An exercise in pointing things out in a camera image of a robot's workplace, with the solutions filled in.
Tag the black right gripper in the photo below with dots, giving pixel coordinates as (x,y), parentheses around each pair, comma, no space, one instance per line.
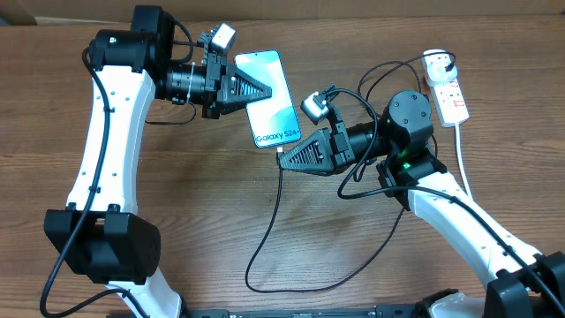
(333,149)

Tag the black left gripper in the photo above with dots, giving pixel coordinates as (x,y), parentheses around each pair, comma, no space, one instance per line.
(221,96)

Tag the Samsung Galaxy smartphone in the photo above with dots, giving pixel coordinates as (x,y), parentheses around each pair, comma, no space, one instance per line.
(273,121)

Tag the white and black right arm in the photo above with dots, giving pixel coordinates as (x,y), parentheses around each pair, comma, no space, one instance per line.
(519,280)

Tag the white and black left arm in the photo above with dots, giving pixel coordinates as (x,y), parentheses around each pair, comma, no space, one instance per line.
(99,233)

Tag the white charger plug adapter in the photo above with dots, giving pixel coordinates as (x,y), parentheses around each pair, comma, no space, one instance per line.
(439,67)

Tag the white power strip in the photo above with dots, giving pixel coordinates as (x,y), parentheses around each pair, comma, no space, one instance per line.
(450,104)

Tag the brown cardboard backdrop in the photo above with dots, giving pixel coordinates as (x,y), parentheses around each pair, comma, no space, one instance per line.
(31,12)

